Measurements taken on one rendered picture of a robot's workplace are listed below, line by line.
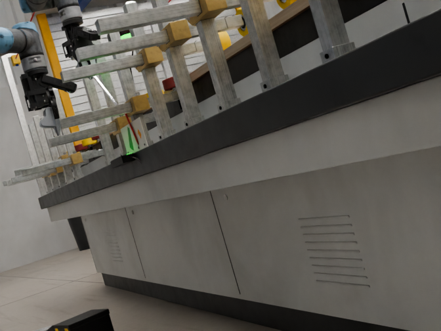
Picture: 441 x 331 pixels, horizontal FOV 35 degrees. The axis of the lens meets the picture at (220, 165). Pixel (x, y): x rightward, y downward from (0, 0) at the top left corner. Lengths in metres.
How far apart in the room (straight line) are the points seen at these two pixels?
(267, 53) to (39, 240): 8.69
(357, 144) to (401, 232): 0.38
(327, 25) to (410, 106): 0.21
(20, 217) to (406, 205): 8.67
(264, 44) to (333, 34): 0.25
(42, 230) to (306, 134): 8.74
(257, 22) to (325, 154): 0.31
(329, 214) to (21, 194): 8.38
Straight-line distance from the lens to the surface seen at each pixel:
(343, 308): 1.93
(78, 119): 2.30
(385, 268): 1.69
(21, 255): 9.96
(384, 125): 1.19
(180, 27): 1.87
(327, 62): 1.21
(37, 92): 2.28
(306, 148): 1.42
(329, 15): 1.24
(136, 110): 2.31
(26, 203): 10.00
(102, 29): 1.58
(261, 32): 1.46
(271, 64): 1.45
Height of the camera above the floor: 0.59
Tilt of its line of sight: level
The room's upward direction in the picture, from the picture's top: 16 degrees counter-clockwise
